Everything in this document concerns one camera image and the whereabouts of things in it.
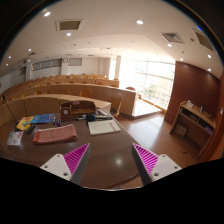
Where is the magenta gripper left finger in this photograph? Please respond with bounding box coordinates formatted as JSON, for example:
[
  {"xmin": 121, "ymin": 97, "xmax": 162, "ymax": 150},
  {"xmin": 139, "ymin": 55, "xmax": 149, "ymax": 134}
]
[{"xmin": 41, "ymin": 143, "xmax": 91, "ymax": 184}]

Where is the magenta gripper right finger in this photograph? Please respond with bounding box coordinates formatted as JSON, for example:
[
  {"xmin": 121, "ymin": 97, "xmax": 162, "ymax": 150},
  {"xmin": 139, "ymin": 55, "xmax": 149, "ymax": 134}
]
[{"xmin": 132, "ymin": 143, "xmax": 181, "ymax": 185}]

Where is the folded pink towel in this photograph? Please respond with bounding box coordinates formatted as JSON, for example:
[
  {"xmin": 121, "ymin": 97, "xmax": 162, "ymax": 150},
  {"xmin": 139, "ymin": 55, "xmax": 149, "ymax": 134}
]
[{"xmin": 33, "ymin": 124, "xmax": 77, "ymax": 144}]

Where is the cardboard box in shelf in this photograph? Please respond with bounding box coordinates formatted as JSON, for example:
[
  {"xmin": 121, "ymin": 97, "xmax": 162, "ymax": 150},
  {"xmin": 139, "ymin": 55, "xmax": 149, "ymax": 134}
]
[{"xmin": 175, "ymin": 123, "xmax": 187, "ymax": 137}]

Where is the white open notebook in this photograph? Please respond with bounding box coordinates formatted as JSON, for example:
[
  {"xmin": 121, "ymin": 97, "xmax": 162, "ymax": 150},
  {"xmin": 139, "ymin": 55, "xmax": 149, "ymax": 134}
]
[{"xmin": 88, "ymin": 120, "xmax": 120, "ymax": 135}]

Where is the black small device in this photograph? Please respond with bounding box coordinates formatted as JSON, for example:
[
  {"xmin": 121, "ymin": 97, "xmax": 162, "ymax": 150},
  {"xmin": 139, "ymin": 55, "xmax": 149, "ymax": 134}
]
[{"xmin": 86, "ymin": 114, "xmax": 96, "ymax": 122}]

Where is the black remote control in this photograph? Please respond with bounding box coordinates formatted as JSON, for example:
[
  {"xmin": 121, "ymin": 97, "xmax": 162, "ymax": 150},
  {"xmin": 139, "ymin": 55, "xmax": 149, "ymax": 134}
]
[{"xmin": 26, "ymin": 124, "xmax": 36, "ymax": 134}]

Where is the wooden desk organizer box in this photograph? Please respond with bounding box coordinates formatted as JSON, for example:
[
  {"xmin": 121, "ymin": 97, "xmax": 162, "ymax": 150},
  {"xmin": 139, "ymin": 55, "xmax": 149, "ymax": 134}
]
[{"xmin": 60, "ymin": 100, "xmax": 96, "ymax": 117}]

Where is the blue booklet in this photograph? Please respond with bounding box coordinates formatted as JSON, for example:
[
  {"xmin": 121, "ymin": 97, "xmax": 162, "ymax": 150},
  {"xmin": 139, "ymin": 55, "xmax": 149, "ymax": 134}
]
[{"xmin": 31, "ymin": 114, "xmax": 54, "ymax": 124}]

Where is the wooden shelf cabinet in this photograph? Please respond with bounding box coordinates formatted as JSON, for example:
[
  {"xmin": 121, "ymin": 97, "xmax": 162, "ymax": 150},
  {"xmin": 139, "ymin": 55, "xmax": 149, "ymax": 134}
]
[{"xmin": 171, "ymin": 101, "xmax": 216, "ymax": 149}]

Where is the white paper packet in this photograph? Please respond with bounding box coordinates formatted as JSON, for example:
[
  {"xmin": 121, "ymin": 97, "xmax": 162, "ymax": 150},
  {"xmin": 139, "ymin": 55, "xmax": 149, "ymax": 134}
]
[{"xmin": 7, "ymin": 131, "xmax": 23, "ymax": 146}]

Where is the yellow book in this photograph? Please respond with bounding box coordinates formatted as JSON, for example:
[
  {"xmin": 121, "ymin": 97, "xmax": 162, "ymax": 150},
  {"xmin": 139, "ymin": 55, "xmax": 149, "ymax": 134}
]
[{"xmin": 17, "ymin": 116, "xmax": 33, "ymax": 131}]

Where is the black microphone stand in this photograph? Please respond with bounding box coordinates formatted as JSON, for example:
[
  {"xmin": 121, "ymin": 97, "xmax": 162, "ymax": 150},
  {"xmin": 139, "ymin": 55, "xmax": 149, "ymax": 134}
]
[{"xmin": 3, "ymin": 96, "xmax": 19, "ymax": 132}]

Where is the long curved wooden desk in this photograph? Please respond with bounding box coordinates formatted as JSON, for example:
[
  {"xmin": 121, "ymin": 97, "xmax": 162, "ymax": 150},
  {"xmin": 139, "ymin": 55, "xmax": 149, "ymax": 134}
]
[{"xmin": 3, "ymin": 83, "xmax": 137, "ymax": 115}]

